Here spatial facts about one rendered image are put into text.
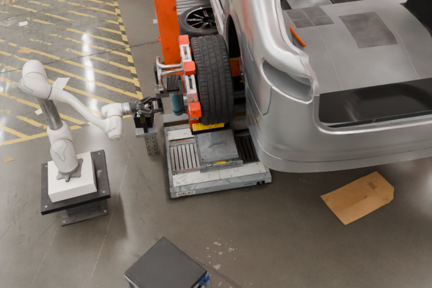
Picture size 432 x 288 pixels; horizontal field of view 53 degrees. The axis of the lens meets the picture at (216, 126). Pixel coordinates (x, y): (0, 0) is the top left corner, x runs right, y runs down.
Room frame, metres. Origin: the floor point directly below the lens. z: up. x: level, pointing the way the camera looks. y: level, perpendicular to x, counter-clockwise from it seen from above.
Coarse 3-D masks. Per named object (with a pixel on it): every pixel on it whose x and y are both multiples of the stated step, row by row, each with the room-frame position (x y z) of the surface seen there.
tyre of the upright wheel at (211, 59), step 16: (192, 48) 2.64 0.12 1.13; (208, 48) 2.57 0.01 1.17; (224, 48) 2.56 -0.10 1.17; (208, 64) 2.45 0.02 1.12; (224, 64) 2.45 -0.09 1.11; (208, 80) 2.37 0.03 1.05; (224, 80) 2.38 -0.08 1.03; (208, 96) 2.32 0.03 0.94; (224, 96) 2.33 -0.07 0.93; (208, 112) 2.30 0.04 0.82; (224, 112) 2.32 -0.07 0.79
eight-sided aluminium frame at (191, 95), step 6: (180, 48) 2.69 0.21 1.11; (186, 48) 2.67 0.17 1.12; (186, 54) 2.81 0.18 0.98; (186, 60) 2.52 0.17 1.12; (186, 78) 2.42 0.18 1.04; (192, 78) 2.42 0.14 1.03; (186, 84) 2.40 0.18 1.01; (192, 84) 2.40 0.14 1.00; (186, 90) 2.38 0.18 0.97; (192, 90) 2.37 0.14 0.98; (186, 96) 2.74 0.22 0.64; (192, 96) 2.35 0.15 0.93; (192, 102) 2.69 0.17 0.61
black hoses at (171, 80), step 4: (168, 76) 2.46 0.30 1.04; (172, 76) 2.45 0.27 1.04; (176, 76) 2.45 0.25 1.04; (180, 76) 2.53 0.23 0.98; (168, 80) 2.43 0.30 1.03; (172, 80) 2.43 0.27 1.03; (176, 80) 2.43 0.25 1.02; (168, 84) 2.41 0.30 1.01; (172, 84) 2.41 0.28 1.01; (176, 84) 2.41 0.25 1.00; (168, 88) 2.40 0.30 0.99; (172, 88) 2.40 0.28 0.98; (176, 88) 2.40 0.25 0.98
